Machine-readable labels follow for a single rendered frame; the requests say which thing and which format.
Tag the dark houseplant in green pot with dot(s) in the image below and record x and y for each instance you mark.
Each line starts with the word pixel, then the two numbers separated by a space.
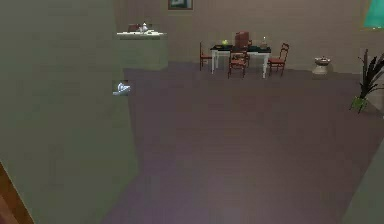
pixel 369 78

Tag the red wooden chair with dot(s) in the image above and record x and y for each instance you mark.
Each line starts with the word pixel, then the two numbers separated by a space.
pixel 279 60
pixel 238 63
pixel 242 38
pixel 204 58

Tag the small white framed picture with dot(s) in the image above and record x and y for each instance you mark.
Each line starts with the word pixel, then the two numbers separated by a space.
pixel 121 88

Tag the green apple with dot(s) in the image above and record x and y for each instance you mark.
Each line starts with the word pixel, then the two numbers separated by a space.
pixel 225 42

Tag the white table with black top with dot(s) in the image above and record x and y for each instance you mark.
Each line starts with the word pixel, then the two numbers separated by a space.
pixel 240 49

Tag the white worktop counter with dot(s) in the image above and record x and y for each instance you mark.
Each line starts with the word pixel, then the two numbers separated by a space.
pixel 141 34

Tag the white kettle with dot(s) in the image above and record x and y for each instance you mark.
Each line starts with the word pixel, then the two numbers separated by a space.
pixel 144 27

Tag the pale bottle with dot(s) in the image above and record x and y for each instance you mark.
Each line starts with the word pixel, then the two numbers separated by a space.
pixel 264 43

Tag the dark red box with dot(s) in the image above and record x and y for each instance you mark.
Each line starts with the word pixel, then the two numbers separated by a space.
pixel 134 28

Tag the teal window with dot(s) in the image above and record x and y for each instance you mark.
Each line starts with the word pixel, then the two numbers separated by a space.
pixel 375 15

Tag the framed wall picture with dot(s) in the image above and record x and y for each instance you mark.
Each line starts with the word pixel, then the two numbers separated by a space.
pixel 180 4

